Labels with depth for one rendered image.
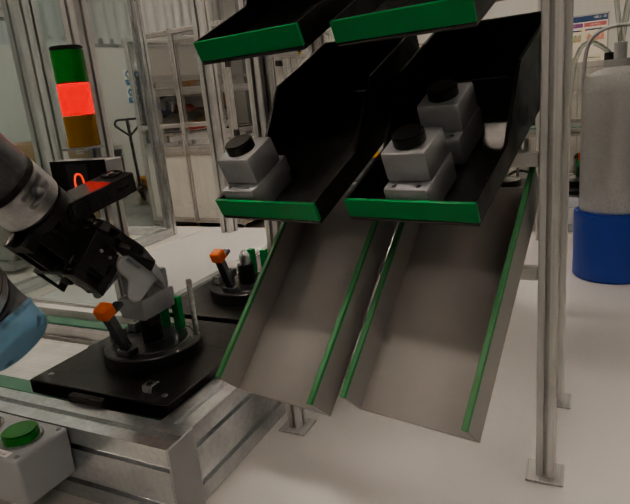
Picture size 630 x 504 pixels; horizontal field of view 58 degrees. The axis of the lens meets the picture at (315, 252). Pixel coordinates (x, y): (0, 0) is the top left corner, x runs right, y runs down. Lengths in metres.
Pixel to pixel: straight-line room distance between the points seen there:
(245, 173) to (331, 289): 0.17
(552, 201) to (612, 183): 0.71
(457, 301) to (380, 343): 0.09
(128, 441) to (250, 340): 0.17
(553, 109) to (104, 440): 0.59
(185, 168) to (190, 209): 0.45
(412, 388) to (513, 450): 0.23
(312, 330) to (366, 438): 0.21
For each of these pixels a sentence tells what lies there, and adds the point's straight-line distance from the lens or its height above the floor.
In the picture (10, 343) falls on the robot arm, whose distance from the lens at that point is 0.58.
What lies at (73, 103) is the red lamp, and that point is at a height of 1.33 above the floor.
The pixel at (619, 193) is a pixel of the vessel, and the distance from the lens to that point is 1.33.
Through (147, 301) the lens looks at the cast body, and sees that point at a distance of 0.82.
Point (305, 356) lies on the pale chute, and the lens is 0.65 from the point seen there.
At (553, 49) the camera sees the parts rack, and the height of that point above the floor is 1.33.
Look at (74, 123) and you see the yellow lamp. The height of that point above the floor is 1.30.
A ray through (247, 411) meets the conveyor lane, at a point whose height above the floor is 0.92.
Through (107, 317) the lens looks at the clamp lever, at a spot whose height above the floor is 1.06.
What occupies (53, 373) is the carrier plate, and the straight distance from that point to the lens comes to 0.88.
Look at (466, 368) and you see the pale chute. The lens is 0.59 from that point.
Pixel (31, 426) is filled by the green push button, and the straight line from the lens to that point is 0.76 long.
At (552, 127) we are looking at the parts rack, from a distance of 0.61.
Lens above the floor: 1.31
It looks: 15 degrees down
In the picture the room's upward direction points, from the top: 5 degrees counter-clockwise
